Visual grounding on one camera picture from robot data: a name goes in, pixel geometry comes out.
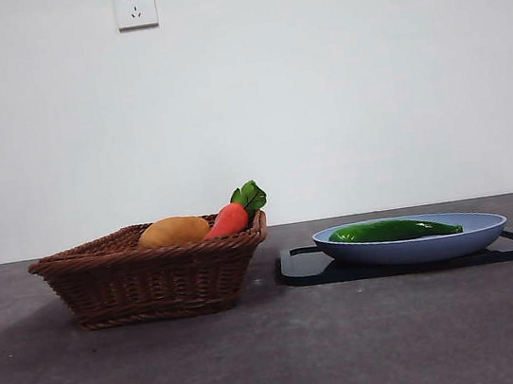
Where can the green pepper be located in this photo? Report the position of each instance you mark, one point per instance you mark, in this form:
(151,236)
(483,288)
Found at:
(386,231)

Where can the blue round plate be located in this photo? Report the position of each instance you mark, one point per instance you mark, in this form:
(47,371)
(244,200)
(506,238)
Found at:
(413,251)

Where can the orange carrot with green leaves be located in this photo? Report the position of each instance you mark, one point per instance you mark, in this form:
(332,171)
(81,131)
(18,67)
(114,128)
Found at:
(229,219)

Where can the yellow-brown potato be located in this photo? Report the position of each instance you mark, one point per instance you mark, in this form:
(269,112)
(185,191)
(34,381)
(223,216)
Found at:
(173,231)

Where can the black cutting board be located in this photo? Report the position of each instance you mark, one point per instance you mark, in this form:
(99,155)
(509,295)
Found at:
(306,273)

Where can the brown wicker basket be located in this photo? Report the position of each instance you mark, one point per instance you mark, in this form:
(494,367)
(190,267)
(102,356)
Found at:
(154,282)

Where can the white wall socket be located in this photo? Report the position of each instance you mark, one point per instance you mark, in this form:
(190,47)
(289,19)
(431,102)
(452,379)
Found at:
(136,7)

